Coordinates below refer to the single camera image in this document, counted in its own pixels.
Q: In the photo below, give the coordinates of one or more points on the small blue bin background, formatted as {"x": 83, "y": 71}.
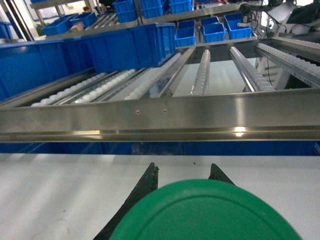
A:
{"x": 214, "y": 32}
{"x": 185, "y": 34}

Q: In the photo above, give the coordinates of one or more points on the green round button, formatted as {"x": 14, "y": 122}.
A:
{"x": 201, "y": 209}

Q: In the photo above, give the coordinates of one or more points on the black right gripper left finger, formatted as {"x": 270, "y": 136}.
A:
{"x": 146, "y": 184}

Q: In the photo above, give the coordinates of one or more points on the small blue bin background right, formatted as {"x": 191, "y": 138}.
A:
{"x": 214, "y": 32}

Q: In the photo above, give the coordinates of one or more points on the large blue bin on rollers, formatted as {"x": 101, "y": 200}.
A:
{"x": 142, "y": 46}

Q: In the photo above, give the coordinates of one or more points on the stainless steel shelf front beam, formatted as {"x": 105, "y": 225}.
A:
{"x": 288, "y": 115}

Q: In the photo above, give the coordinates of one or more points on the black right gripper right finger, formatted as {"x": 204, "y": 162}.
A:
{"x": 217, "y": 174}

